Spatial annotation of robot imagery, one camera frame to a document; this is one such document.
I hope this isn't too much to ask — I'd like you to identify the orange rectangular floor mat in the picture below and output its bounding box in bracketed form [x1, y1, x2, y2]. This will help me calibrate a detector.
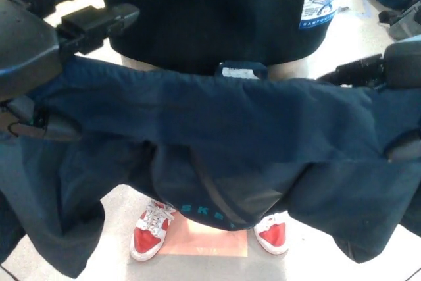
[161, 217, 248, 257]

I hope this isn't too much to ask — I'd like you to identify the red white Nike sneaker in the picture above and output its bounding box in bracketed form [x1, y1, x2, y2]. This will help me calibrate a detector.
[130, 200, 177, 261]
[253, 211, 290, 256]

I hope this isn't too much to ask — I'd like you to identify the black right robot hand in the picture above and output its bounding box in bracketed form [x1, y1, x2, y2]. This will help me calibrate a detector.
[316, 39, 421, 163]

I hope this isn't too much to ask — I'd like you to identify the navy blue coat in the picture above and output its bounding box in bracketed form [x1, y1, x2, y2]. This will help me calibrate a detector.
[0, 55, 421, 278]

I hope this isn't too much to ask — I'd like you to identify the grey black bag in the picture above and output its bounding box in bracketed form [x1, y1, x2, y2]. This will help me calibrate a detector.
[378, 6, 421, 41]

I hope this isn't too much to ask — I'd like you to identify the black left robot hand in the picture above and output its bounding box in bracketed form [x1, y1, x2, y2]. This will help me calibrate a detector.
[0, 0, 141, 143]

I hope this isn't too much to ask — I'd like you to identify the black floor cable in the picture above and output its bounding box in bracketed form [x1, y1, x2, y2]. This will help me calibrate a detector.
[0, 260, 14, 280]

